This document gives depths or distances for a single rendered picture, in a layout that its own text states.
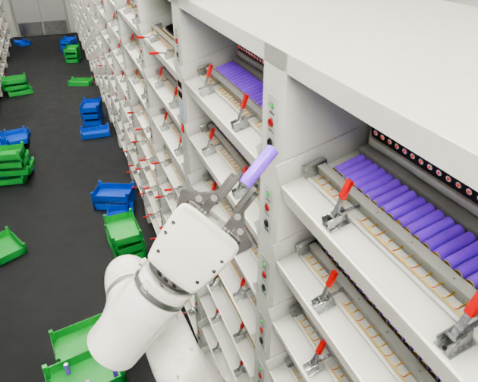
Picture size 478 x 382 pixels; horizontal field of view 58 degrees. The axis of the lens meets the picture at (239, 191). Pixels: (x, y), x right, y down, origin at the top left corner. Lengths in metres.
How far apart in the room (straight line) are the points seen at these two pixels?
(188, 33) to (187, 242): 0.96
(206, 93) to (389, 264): 0.81
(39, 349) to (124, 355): 2.10
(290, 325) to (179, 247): 0.59
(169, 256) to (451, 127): 0.37
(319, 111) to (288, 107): 0.07
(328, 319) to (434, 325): 0.29
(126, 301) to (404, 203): 0.47
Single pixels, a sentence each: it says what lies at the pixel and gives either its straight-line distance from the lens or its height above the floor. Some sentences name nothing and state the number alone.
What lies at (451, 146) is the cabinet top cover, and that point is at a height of 1.81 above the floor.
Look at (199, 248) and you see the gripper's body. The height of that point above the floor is 1.64.
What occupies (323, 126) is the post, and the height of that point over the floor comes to 1.67.
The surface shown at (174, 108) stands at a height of 1.36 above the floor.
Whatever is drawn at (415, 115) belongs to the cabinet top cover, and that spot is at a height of 1.81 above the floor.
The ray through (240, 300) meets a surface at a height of 0.96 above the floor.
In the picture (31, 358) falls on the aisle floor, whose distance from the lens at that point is 2.73.
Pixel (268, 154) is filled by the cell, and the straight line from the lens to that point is 0.56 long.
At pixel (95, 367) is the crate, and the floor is 0.32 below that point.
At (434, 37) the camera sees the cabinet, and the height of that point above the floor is 1.81.
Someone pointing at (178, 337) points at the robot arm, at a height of 1.42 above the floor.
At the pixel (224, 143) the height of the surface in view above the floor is 1.40.
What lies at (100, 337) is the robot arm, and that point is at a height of 1.51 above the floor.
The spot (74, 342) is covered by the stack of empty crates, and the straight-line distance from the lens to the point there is 2.49.
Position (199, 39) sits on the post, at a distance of 1.45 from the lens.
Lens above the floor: 2.01
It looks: 33 degrees down
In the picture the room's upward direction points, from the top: straight up
